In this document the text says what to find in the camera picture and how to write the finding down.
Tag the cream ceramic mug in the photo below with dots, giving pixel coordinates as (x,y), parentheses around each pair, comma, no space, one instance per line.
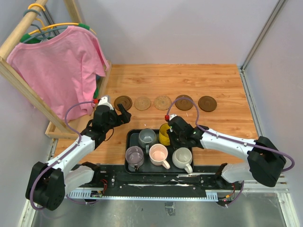
(182,158)

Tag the yellow clothes hanger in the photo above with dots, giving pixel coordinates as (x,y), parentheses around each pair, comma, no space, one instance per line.
(64,24)

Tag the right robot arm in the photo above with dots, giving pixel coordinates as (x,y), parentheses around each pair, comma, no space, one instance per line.
(261,159)

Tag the woven rattan coaster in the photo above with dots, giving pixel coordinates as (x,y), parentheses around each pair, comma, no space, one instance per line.
(142,103)
(162,102)

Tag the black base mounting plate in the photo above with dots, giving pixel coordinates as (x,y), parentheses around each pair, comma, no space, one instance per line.
(119,183)

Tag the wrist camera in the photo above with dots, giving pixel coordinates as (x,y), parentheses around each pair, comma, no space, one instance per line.
(171,118)
(104,100)

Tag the yellow glass mug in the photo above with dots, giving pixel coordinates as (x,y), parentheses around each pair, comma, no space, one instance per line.
(163,135)

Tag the grey ceramic mug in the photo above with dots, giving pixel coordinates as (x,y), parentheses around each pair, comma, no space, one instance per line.
(147,138)

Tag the purple glass mug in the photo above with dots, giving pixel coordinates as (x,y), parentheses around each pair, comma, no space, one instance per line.
(134,157)

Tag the pink ceramic mug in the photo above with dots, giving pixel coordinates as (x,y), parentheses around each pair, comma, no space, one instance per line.
(158,154)

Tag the wooden clothes rack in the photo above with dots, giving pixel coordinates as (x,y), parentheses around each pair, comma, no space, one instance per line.
(56,129)

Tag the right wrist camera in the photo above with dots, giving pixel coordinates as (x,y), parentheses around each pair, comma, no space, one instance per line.
(171,118)

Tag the grey-green clothes hanger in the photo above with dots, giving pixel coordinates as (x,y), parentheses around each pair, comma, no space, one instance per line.
(43,34)

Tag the pink t-shirt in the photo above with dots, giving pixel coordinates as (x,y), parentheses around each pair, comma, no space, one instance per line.
(62,70)

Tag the brown wooden coaster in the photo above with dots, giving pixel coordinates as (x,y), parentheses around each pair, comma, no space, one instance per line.
(183,102)
(125,101)
(207,103)

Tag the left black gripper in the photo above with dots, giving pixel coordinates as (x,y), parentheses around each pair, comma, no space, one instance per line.
(124,117)

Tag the aluminium frame rail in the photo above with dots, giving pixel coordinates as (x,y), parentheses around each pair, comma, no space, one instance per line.
(248,186)

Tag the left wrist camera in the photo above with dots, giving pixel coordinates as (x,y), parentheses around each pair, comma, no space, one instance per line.
(104,100)

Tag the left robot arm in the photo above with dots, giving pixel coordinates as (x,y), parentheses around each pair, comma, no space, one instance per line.
(50,182)

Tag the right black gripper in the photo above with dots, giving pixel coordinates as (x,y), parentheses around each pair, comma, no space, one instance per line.
(173,143)

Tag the black plastic tray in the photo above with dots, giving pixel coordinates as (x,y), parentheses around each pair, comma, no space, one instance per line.
(148,168)

